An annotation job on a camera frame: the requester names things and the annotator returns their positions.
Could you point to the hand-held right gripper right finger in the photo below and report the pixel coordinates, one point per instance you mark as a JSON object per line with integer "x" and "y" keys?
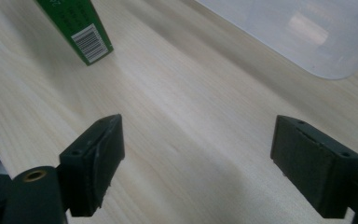
{"x": 312, "y": 168}

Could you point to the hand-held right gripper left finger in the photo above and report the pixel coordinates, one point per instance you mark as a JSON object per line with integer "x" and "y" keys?
{"x": 88, "y": 169}

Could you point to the translucent plastic container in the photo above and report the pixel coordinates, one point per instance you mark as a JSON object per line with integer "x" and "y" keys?
{"x": 298, "y": 34}

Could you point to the green box with barcode label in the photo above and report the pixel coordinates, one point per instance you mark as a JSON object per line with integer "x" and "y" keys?
{"x": 82, "y": 29}

